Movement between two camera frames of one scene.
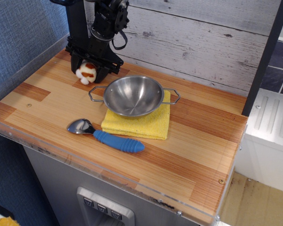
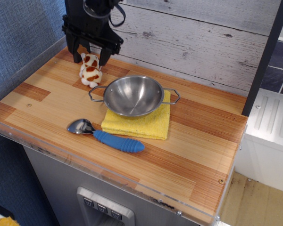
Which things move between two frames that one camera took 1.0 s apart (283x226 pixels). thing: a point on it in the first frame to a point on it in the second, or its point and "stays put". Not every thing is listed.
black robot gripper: [98, 51] to [90, 29]
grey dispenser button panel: [98, 209] stays put
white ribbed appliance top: [270, 118] stays put
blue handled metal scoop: [83, 126] stays put
